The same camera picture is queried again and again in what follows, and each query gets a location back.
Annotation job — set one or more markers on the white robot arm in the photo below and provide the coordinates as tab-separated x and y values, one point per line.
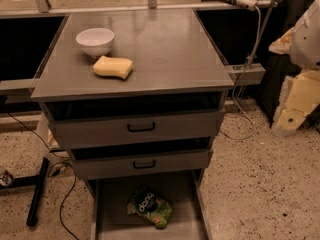
302	42

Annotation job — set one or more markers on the white ceramic bowl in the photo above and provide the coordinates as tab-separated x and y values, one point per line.
96	42

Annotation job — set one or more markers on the grey side rail bracket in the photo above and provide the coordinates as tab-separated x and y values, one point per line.
244	77

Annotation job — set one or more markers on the middle grey drawer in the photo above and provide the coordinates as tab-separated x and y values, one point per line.
92	169

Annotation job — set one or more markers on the grey drawer cabinet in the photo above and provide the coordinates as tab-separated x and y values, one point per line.
175	69

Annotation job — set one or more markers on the green rice chip bag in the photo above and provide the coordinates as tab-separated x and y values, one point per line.
150	206

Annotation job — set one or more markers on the top grey drawer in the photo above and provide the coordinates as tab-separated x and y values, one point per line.
98	132

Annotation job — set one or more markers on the yellow sponge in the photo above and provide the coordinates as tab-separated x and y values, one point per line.
113	67

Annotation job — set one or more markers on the small object on floor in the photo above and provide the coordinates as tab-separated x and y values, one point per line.
6	178

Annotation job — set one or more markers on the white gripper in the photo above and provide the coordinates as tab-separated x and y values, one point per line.
307	43

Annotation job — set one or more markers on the black metal stand leg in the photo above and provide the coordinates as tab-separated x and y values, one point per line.
38	181

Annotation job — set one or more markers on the bottom open grey drawer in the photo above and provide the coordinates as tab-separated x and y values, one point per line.
187	222

